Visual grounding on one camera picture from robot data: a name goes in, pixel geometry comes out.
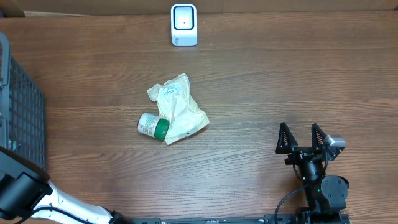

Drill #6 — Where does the grey plastic basket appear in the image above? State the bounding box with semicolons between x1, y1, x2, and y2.
1;33;47;170

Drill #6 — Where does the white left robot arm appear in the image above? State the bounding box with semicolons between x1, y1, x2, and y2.
1;147;132;224

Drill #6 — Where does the white bottle with green cap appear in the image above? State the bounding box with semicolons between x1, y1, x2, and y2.
137;113;170;141

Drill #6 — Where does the white barcode scanner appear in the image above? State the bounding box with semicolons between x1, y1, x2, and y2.
170;3;197;47

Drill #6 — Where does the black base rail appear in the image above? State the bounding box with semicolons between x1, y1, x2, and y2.
130;213;352;224

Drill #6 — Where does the clear plastic pouch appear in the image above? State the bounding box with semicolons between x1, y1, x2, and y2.
147;73;210;145

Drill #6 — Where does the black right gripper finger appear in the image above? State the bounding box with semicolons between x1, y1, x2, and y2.
275;122;299;154
311;123;327;148

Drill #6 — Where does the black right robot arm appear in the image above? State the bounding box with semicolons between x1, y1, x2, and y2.
273;123;351;224

